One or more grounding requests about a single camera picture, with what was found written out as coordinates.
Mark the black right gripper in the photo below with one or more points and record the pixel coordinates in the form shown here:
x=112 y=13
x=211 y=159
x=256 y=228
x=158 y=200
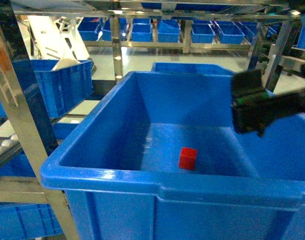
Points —
x=253 y=109

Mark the red magnetic block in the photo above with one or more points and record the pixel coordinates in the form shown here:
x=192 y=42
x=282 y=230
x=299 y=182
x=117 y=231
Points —
x=188 y=158

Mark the blue bin behind target bin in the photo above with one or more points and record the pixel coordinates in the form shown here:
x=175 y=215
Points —
x=190 y=68

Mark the large blue target bin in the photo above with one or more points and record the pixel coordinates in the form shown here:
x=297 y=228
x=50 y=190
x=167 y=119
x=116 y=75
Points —
x=120 y=168

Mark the blue crate left of bin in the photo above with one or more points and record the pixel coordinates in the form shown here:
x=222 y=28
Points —
x=61 y=90

